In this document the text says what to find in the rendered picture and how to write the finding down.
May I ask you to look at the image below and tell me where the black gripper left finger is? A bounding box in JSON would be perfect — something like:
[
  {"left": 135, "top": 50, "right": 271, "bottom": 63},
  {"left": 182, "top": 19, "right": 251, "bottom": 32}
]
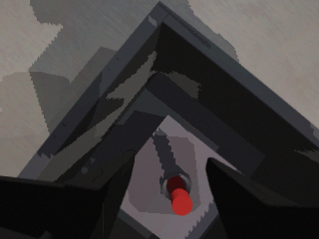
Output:
[{"left": 0, "top": 149, "right": 135, "bottom": 239}]

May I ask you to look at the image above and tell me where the red peg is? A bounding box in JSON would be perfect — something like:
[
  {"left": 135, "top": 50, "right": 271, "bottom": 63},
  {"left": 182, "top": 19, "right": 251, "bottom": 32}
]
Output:
[{"left": 167, "top": 176, "right": 192, "bottom": 216}]

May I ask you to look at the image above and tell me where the dark grey open box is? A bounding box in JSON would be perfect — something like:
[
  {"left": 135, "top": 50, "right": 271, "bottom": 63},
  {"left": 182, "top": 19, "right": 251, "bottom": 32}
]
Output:
[{"left": 17, "top": 1, "right": 319, "bottom": 206}]

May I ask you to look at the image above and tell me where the grey square plate with hole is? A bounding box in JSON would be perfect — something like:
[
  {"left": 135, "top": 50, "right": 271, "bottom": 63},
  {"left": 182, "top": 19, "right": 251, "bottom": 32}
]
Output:
[{"left": 120, "top": 115, "right": 243, "bottom": 239}]

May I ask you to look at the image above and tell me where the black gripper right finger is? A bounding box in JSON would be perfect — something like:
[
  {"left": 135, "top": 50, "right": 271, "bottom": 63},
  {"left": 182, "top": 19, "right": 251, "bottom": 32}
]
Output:
[{"left": 205, "top": 157, "right": 319, "bottom": 239}]

